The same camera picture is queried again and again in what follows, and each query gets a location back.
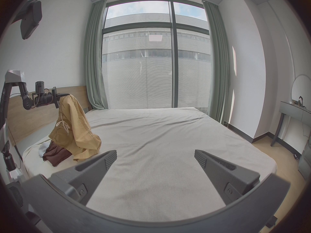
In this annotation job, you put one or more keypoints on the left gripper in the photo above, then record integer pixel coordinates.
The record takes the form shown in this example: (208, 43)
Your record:
(43, 99)

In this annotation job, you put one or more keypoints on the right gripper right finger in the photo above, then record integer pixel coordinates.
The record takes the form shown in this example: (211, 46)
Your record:
(218, 176)

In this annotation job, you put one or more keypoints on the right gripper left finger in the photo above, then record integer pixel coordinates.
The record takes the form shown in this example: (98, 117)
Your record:
(92, 173)

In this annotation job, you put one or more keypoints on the tan shorts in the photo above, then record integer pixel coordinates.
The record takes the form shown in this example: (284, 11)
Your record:
(73, 127)

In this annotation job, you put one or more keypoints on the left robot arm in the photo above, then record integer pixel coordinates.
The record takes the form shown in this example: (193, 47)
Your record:
(24, 101)

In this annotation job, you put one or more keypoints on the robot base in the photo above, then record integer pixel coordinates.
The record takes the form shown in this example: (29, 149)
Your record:
(15, 195)

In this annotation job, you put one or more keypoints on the bed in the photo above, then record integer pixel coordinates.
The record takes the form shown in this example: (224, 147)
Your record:
(170, 135)

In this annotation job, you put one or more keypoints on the brown garment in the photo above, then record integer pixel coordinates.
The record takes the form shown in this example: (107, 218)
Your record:
(57, 154)

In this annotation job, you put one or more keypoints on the grey-green curtain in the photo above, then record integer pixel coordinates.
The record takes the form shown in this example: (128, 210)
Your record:
(216, 69)
(93, 57)

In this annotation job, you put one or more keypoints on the white garment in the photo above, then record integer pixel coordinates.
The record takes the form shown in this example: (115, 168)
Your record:
(43, 149)

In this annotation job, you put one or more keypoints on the window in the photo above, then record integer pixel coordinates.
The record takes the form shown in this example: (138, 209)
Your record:
(145, 69)

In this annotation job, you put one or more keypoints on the grey dressing table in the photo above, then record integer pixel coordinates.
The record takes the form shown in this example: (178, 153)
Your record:
(291, 110)

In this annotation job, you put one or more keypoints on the round mirror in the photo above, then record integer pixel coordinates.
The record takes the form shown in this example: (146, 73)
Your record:
(302, 88)

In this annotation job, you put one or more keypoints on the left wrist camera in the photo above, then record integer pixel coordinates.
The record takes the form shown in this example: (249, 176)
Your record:
(40, 86)

